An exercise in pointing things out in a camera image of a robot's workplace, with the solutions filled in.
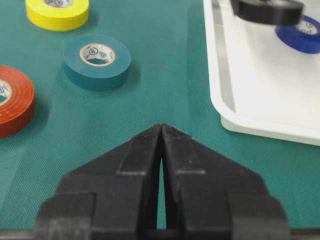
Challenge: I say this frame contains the red tape roll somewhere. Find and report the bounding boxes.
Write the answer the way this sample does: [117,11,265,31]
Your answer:
[0,65,36,138]

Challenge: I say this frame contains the teal tape roll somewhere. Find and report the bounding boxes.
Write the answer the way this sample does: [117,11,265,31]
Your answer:
[63,35,132,91]

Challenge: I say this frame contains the yellow tape roll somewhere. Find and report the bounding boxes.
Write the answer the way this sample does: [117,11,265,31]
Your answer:
[25,0,90,32]

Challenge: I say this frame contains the blue tape roll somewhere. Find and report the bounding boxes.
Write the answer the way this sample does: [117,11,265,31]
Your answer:
[275,15,320,54]

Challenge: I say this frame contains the green table cloth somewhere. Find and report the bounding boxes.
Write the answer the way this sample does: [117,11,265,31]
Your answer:
[0,0,320,229]

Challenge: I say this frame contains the white plastic case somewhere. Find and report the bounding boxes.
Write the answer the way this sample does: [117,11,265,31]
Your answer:
[203,0,320,146]

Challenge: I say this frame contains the black tape roll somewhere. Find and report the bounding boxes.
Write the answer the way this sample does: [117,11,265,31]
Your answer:
[230,0,305,26]

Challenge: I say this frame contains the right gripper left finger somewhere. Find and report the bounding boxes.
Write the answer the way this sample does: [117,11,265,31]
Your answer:
[34,124,161,240]

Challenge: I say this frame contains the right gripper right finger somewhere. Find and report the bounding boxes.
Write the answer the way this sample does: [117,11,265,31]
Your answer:
[161,124,290,240]

